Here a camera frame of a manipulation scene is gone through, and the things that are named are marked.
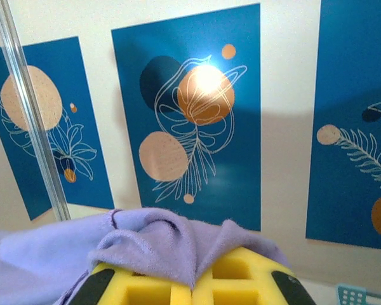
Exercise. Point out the purple t-shirt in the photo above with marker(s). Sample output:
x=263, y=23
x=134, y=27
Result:
x=146, y=241

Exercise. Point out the blue poster large beige circle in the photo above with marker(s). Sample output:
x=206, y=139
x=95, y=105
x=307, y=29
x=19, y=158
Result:
x=235, y=159

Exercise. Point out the blue wall poster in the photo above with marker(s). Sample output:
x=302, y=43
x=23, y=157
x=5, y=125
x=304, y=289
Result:
x=0, y=133

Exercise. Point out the aluminium frame post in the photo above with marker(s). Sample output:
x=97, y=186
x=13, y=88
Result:
x=36, y=127

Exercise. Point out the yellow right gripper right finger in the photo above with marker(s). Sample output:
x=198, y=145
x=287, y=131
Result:
x=241, y=286

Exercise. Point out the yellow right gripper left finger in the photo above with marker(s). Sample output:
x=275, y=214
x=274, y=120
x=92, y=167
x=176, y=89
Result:
x=139, y=292

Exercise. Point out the light blue plastic basket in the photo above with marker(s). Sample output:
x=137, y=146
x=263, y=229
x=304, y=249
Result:
x=349, y=297

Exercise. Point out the blue poster orange circle fern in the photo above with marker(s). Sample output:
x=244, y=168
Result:
x=336, y=190

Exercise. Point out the blue poster white flower outline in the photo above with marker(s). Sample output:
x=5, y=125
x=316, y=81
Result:
x=66, y=70

